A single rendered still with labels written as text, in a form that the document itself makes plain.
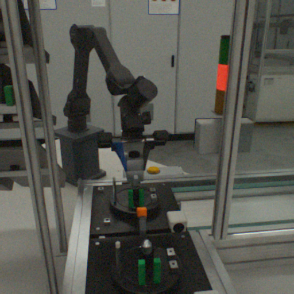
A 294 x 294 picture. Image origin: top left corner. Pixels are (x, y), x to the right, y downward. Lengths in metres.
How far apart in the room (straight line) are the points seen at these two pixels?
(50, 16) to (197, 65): 1.79
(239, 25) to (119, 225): 0.52
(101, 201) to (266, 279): 0.47
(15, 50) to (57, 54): 3.27
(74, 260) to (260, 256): 0.45
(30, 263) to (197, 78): 3.34
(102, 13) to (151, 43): 0.65
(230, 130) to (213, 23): 3.31
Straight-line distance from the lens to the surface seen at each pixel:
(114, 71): 0.85
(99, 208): 0.84
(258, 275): 0.85
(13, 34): 0.52
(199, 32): 3.86
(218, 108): 0.65
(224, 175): 0.67
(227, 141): 0.64
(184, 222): 0.77
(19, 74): 0.52
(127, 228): 0.77
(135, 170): 0.78
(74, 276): 0.69
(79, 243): 0.76
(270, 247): 0.84
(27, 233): 0.99
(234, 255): 0.81
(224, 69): 0.63
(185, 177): 1.03
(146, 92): 0.75
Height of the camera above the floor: 1.43
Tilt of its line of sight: 22 degrees down
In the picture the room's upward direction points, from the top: straight up
